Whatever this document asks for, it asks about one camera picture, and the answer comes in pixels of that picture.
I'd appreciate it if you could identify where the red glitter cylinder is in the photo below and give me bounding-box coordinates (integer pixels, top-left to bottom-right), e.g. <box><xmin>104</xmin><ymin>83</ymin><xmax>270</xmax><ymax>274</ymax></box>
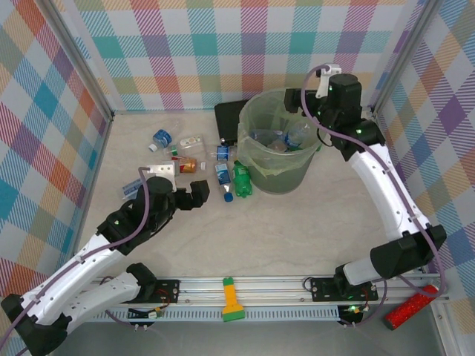
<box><xmin>384</xmin><ymin>284</ymin><xmax>442</xmax><ymax>330</ymax></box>

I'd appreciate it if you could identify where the green plastic bin liner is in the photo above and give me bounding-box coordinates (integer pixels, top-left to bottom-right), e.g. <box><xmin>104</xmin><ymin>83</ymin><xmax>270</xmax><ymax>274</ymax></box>
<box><xmin>237</xmin><ymin>88</ymin><xmax>322</xmax><ymax>179</ymax></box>

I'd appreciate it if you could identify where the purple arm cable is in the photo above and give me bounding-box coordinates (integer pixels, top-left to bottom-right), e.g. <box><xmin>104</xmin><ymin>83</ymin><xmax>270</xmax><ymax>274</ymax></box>
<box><xmin>300</xmin><ymin>65</ymin><xmax>448</xmax><ymax>297</ymax></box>
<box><xmin>5</xmin><ymin>166</ymin><xmax>152</xmax><ymax>338</ymax></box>

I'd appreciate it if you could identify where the green plastic soda bottle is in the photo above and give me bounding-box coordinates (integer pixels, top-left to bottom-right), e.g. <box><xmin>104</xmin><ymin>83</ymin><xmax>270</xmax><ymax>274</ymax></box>
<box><xmin>232</xmin><ymin>159</ymin><xmax>256</xmax><ymax>198</ymax></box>

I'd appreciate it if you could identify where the black flat tray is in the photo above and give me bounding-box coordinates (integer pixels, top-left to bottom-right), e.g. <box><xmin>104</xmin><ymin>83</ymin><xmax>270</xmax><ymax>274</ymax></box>
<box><xmin>214</xmin><ymin>99</ymin><xmax>253</xmax><ymax>146</ymax></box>

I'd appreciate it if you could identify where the red orange label tea bottle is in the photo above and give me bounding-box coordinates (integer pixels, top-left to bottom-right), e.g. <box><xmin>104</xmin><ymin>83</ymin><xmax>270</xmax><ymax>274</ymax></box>
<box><xmin>172</xmin><ymin>157</ymin><xmax>208</xmax><ymax>175</ymax></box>

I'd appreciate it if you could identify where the crushed blue label bottle white cap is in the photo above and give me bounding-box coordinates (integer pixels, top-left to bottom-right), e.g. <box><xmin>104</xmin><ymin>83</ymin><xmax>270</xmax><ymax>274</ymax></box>
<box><xmin>148</xmin><ymin>128</ymin><xmax>173</xmax><ymax>153</ymax></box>

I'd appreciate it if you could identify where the green translucent trash bin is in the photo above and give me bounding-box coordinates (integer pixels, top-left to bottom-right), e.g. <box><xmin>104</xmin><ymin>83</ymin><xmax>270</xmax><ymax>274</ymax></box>
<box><xmin>237</xmin><ymin>88</ymin><xmax>322</xmax><ymax>196</ymax></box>

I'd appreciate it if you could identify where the clear bottle blue white label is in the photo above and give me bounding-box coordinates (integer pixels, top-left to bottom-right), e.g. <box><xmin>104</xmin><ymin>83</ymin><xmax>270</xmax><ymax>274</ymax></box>
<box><xmin>214</xmin><ymin>162</ymin><xmax>235</xmax><ymax>203</ymax></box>

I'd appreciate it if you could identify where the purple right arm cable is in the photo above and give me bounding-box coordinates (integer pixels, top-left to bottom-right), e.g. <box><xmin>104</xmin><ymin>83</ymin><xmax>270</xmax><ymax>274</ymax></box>
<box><xmin>300</xmin><ymin>65</ymin><xmax>448</xmax><ymax>297</ymax></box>

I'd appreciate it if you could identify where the aluminium frame post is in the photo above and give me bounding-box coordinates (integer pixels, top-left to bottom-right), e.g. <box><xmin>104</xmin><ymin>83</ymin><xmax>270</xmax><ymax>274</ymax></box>
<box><xmin>46</xmin><ymin>0</ymin><xmax>114</xmax><ymax>120</ymax></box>
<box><xmin>369</xmin><ymin>0</ymin><xmax>437</xmax><ymax>112</ymax></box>

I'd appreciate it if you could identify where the small black controller board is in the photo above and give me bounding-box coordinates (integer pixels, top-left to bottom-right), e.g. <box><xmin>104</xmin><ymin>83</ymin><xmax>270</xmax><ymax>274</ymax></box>
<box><xmin>128</xmin><ymin>306</ymin><xmax>165</xmax><ymax>320</ymax></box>
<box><xmin>337</xmin><ymin>304</ymin><xmax>367</xmax><ymax>327</ymax></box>

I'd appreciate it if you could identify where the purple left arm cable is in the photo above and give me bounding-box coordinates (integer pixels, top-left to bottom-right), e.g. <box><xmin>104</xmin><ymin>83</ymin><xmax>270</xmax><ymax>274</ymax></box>
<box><xmin>5</xmin><ymin>166</ymin><xmax>152</xmax><ymax>338</ymax></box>

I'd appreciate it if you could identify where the flattened bottle grey-blue label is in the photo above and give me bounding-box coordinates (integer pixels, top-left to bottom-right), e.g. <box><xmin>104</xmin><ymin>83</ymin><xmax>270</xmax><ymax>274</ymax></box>
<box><xmin>120</xmin><ymin>179</ymin><xmax>144</xmax><ymax>201</ymax></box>

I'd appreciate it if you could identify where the grey slotted cable tray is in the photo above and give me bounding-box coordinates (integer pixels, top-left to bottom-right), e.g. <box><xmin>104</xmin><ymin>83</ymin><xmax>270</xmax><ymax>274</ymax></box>
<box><xmin>79</xmin><ymin>309</ymin><xmax>341</xmax><ymax>322</ymax></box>

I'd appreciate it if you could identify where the yellow green toy block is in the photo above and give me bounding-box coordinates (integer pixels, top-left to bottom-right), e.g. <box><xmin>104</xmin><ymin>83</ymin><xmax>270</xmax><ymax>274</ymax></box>
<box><xmin>221</xmin><ymin>277</ymin><xmax>246</xmax><ymax>323</ymax></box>

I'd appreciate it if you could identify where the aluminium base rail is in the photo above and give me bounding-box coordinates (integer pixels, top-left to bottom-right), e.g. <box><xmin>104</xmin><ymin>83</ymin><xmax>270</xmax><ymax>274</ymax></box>
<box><xmin>79</xmin><ymin>276</ymin><xmax>450</xmax><ymax>309</ymax></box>

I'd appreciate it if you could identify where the clear bottle white label green ring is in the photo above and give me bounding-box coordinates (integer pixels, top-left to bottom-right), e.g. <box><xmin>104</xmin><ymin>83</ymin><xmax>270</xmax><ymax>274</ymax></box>
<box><xmin>168</xmin><ymin>134</ymin><xmax>206</xmax><ymax>156</ymax></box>

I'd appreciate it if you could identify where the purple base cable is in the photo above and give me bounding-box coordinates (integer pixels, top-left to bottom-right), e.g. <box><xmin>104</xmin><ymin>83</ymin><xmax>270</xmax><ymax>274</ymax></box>
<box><xmin>344</xmin><ymin>276</ymin><xmax>390</xmax><ymax>329</ymax></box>
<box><xmin>102</xmin><ymin>303</ymin><xmax>149</xmax><ymax>330</ymax></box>

